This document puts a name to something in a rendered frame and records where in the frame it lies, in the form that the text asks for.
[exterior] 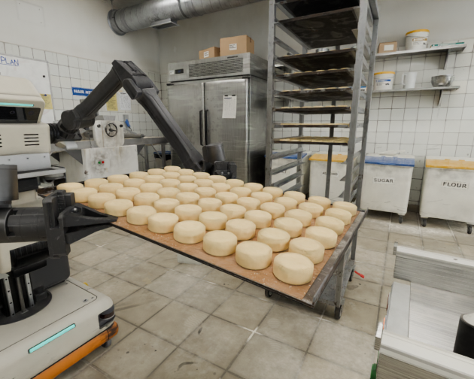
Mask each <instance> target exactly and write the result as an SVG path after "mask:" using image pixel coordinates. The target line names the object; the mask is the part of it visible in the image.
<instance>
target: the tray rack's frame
mask: <svg viewBox="0 0 474 379"><path fill-rule="evenodd" d="M369 5H370V8H371V12H372V17H373V29H372V43H371V52H370V60H369V75H368V83H367V91H366V106H365V114H364V122H363V137H362V144H361V153H360V167H359V176H358V184H357V199H356V206H357V210H360V203H361V196H362V188H363V173H364V165H365V158H366V143H367V135H368V128H369V114H370V106H371V98H372V84H373V76H374V68H375V54H376V47H377V39H378V24H379V17H380V15H379V10H378V3H377V0H369ZM306 53H308V51H307V50H306V49H305V48H304V47H302V54H306ZM299 106H300V107H301V108H302V107H305V102H300V103H299ZM299 123H304V115H301V114H300V115H299ZM330 123H335V114H331V115H330ZM333 133H334V128H330V136H329V137H333ZM299 135H303V128H299ZM299 135H298V136H299ZM332 153H333V146H332V145H329V147H328V157H327V178H326V189H325V198H329V193H330V174H331V163H332ZM301 158H302V152H301V153H298V154H297V160H299V159H301ZM301 170H302V165H298V166H297V167H296V172H298V171H301ZM300 181H301V176H300V177H298V178H297V179H296V184H297V183H299V182H300ZM357 233H358V230H357ZM357 233H356V235H355V236H354V238H353V240H352V246H351V258H350V257H348V260H347V262H346V264H345V267H344V273H343V281H342V297H341V305H342V309H343V305H344V303H345V298H343V296H344V294H345V290H346V287H347V285H348V281H349V278H350V276H351V272H352V269H353V275H352V278H353V276H354V270H355V267H356V265H355V264H354V263H355V255H356V247H357ZM335 277H336V276H335V275H333V276H332V277H331V278H330V281H329V282H328V284H327V286H326V287H325V289H324V291H323V293H322V294H321V297H320V298H319V299H318V302H321V303H324V304H327V305H332V306H334V304H335V294H336V291H335V290H333V289H330V288H331V286H332V284H333V281H334V279H335ZM342 309H341V315H342Z"/></svg>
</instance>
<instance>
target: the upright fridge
mask: <svg viewBox="0 0 474 379"><path fill-rule="evenodd" d="M168 70H169V82H171V83H167V84H166V85H167V90H168V104H169V113H170V114H171V115H172V117H173V118H174V120H175V122H176V123H177V124H178V125H179V127H180V128H181V130H182V131H183V133H184V134H185V135H186V136H187V138H188V139H189V141H190V143H191V144H192V145H193V146H194V147H195V148H196V150H197V151H198V152H200V153H201V155H202V156H203V153H202V147H203V146H205V145H208V144H213V143H220V142H223V148H224V153H225V157H226V160H224V161H230V162H235V164H236V165H237V178H236V179H237V180H242V181H243V182H244V184H245V183H259V184H261V185H263V188H264V187H265V179H266V158H265V157H264V156H265V155H266V114H267V80H268V61H267V60H265V59H263V58H261V57H259V56H256V55H254V54H252V53H240V54H234V55H228V56H218V57H212V58H207V59H196V60H190V61H185V62H175V63H169V64H168ZM225 95H228V96H231V95H236V116H235V118H222V116H223V96H225ZM170 148H171V162H172V166H177V167H180V168H181V169H185V167H184V166H183V165H182V161H181V160H180V158H179V156H178V155H177V153H176V152H175V151H174V149H173V148H172V146H171V145H170Z"/></svg>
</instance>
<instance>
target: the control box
mask: <svg viewBox="0 0 474 379"><path fill-rule="evenodd" d="M409 302H410V286H409V285H406V284H403V283H397V282H393V283H392V285H391V291H390V293H389V297H388V303H387V315H386V316H385V319H384V328H383V329H385V330H387V331H390V332H394V333H396V334H399V335H403V336H406V337H408V331H409Z"/></svg>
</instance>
